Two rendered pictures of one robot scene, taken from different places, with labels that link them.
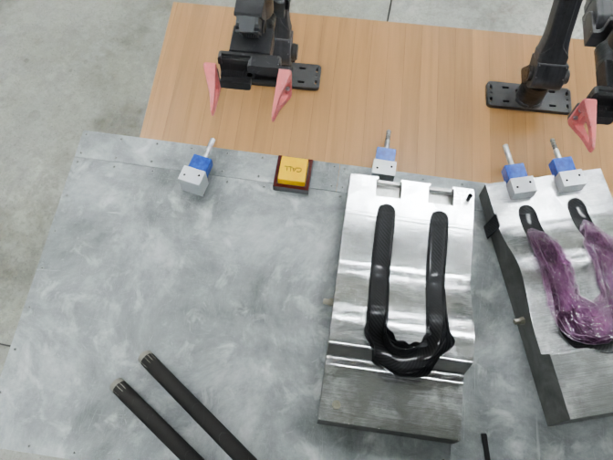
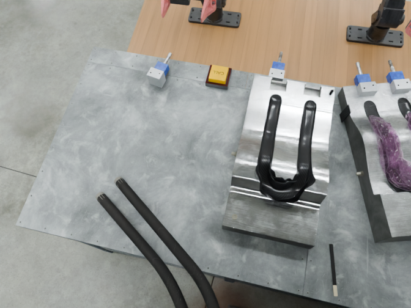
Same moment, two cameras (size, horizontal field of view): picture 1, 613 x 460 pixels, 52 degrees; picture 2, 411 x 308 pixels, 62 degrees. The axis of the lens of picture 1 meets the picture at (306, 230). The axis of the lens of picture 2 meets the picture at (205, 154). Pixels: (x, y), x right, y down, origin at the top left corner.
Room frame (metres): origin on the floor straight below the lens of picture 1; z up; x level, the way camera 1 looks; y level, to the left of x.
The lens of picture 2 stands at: (-0.05, -0.05, 1.84)
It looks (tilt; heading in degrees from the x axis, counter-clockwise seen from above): 67 degrees down; 13
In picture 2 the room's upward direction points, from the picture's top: 7 degrees counter-clockwise
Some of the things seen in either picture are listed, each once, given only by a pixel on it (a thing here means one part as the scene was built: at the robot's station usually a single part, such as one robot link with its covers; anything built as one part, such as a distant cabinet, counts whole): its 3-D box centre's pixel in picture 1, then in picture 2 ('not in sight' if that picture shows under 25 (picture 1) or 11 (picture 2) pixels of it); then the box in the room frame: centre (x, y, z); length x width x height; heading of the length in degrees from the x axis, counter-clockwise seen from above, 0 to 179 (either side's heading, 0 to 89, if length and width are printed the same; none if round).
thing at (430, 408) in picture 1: (400, 297); (281, 153); (0.37, -0.19, 0.87); 0.50 x 0.26 x 0.14; 173
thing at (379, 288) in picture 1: (410, 283); (288, 142); (0.39, -0.20, 0.92); 0.35 x 0.16 x 0.09; 173
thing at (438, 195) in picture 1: (439, 198); (311, 93); (0.59, -0.28, 0.87); 0.05 x 0.05 x 0.04; 83
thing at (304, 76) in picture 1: (278, 65); (214, 10); (0.95, 0.08, 0.84); 0.20 x 0.07 x 0.08; 85
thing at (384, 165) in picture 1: (385, 154); (277, 66); (0.72, -0.17, 0.83); 0.13 x 0.05 x 0.05; 172
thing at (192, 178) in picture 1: (202, 162); (162, 67); (0.68, 0.24, 0.83); 0.13 x 0.05 x 0.05; 163
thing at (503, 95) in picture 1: (533, 88); (378, 29); (0.90, -0.52, 0.84); 0.20 x 0.07 x 0.08; 85
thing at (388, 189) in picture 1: (388, 191); (277, 87); (0.60, -0.17, 0.87); 0.05 x 0.05 x 0.04; 83
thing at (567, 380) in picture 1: (581, 285); (403, 153); (0.42, -0.55, 0.86); 0.50 x 0.26 x 0.11; 11
